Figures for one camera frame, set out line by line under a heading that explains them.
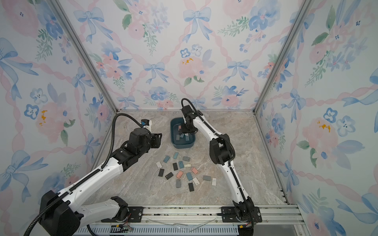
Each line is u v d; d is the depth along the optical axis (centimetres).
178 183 84
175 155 95
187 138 103
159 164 90
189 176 88
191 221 73
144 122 68
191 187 83
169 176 87
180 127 105
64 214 38
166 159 95
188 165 90
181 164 91
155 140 69
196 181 84
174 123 108
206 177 86
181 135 103
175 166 90
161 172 88
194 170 89
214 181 84
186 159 93
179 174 88
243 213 64
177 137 103
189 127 89
